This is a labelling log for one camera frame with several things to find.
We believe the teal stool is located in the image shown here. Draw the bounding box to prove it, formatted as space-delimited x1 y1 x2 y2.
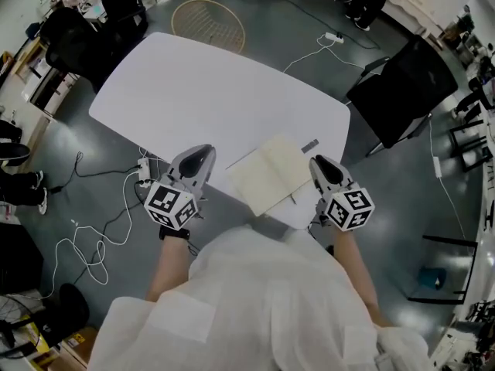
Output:
419 265 448 291

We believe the wooden shelf cabinet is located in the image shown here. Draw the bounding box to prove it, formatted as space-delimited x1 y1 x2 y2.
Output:
11 36 78 119

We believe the black bag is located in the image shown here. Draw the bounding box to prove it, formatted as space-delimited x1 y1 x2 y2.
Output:
0 222 43 293

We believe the dark grey notebook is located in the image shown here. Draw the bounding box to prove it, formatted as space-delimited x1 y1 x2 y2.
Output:
225 133 313 218

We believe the person's white garment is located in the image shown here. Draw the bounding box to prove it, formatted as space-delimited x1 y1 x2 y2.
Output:
87 224 436 371

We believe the long looped white cable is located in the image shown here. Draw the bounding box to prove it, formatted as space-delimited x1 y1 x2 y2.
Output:
40 170 152 299

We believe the black rounded object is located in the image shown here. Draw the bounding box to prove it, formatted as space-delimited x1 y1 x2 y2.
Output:
57 283 90 338

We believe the black mesh office chair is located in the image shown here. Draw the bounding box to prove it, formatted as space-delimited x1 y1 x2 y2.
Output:
342 35 459 158

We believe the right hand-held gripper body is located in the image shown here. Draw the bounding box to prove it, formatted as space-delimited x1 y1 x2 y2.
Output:
308 154 376 232

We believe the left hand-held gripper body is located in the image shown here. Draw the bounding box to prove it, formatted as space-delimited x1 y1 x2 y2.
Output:
143 143 217 231

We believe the black wristband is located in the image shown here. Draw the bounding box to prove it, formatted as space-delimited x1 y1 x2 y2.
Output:
159 225 191 241

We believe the white desk with black frame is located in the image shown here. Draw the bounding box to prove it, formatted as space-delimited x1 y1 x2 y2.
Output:
449 120 490 173
408 234 480 305

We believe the round gold wire rack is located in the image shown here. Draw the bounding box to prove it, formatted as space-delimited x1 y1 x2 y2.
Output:
171 0 247 53

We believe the cardboard box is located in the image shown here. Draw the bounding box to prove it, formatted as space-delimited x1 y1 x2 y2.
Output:
57 325 100 369

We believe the person's left forearm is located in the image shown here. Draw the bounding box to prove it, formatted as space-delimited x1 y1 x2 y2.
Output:
145 236 193 303

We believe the person's right forearm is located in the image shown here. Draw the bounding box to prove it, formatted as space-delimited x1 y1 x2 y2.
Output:
331 228 391 328

